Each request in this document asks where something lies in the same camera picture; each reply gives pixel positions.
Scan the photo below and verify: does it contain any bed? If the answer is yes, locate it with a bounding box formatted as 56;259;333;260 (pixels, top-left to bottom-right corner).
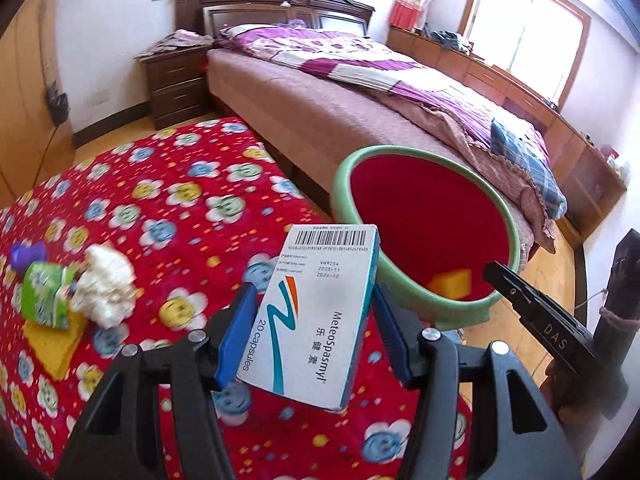
206;25;568;261

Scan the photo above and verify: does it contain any dark wooden headboard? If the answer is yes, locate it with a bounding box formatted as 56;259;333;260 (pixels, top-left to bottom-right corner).
174;0;376;41

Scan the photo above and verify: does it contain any wooden wardrobe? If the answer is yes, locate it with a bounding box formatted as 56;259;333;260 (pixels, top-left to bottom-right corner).
0;0;76;206

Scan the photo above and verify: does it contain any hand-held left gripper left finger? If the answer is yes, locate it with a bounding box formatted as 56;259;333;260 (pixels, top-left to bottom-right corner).
55;282;261;480

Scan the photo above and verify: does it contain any red smiley flower tablecloth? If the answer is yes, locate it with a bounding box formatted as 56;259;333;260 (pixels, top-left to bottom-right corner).
0;117;473;480

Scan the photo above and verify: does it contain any low wooden window cabinet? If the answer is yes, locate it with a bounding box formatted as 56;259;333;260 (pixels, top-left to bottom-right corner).
387;27;628;226

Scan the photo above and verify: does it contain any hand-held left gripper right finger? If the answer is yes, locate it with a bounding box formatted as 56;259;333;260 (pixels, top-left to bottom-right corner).
371;282;583;480

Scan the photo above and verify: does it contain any dark clothes heap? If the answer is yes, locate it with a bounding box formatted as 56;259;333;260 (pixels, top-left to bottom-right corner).
430;29;473;53

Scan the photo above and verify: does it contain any purple plastic bag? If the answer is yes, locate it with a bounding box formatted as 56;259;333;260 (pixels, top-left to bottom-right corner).
11;241;48;273

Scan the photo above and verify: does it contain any crumpled white paper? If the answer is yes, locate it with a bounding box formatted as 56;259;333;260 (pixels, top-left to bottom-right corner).
70;244;137;328

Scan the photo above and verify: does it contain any person's right forearm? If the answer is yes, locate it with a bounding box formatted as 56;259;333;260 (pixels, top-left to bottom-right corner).
594;229;640;386

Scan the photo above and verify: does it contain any flat yellow sponge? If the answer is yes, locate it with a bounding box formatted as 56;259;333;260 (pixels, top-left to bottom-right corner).
22;307;87;382

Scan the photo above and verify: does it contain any black hanging bag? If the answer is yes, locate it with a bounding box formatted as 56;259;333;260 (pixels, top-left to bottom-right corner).
46;80;70;125

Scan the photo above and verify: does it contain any dark wooden nightstand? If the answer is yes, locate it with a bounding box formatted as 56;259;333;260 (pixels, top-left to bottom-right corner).
137;42;213;131

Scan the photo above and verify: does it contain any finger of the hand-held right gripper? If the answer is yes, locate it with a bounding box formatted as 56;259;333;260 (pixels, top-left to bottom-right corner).
482;260;551;331

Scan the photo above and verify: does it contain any green snack packet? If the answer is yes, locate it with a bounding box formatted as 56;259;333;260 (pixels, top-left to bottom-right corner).
20;261;81;330

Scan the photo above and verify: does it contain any yellow ridged sponge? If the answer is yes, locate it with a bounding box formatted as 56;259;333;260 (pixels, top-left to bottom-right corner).
427;268;473;302

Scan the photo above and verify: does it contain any white medicine box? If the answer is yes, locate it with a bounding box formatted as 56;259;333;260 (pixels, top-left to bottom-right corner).
240;224;380;413

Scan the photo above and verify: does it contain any blue plaid pillow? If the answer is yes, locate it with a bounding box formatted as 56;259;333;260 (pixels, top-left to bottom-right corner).
490;119;568;221

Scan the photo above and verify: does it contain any red bin with green rim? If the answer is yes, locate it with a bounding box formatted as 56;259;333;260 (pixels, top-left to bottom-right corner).
331;145;523;331

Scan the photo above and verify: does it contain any purple patchwork quilt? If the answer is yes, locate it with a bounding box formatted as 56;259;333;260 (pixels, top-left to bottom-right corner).
217;24;568;221

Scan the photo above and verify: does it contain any pile of pink clothes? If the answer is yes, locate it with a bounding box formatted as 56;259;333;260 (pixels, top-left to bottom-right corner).
134;29;213;59

